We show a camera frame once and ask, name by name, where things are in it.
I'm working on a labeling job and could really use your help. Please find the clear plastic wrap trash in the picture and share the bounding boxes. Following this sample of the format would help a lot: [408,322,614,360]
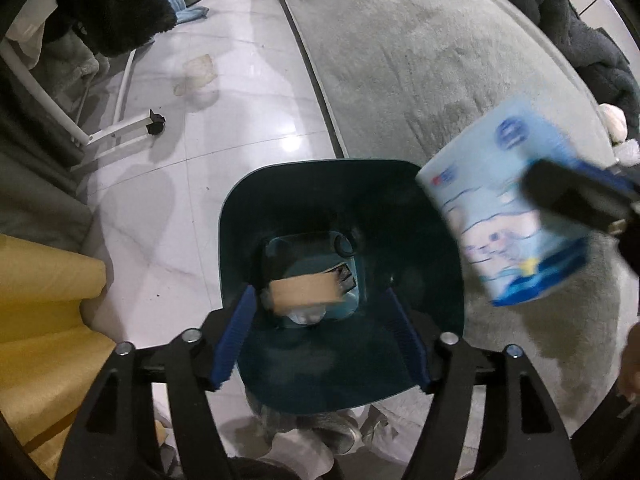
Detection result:
[613,139,640,167]

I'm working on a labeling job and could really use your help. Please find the white tissue wad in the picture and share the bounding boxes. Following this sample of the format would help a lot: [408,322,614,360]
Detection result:
[598,103,628,144]

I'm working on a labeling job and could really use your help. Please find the blue tissue packet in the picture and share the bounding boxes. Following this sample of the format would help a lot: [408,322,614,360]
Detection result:
[416,100,588,307]

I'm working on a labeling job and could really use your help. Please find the white tissue ball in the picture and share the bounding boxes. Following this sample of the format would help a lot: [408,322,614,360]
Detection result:
[286,306,326,326]

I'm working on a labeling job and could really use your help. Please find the brown cardboard tape roll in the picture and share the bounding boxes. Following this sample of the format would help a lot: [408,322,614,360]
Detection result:
[262,263,356,316]

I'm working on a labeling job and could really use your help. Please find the dark teal trash bin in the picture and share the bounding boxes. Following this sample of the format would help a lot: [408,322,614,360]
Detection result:
[218,159,464,415]

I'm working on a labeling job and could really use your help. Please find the yellow curtain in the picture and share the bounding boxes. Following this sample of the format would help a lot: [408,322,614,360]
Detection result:
[1,235,115,478]

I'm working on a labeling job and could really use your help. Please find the dark grey fluffy blanket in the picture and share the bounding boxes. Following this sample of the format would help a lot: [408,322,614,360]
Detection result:
[509,0,639,139]

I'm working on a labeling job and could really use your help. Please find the grey bed sheet mattress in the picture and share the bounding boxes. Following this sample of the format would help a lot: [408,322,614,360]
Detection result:
[285,0,638,431]

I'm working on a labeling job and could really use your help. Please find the white metal clothes rack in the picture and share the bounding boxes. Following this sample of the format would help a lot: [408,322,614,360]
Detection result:
[0,39,167,149]

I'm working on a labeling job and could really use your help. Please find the light blue hanging robe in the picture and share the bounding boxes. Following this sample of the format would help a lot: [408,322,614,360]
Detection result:
[168,0,209,24]

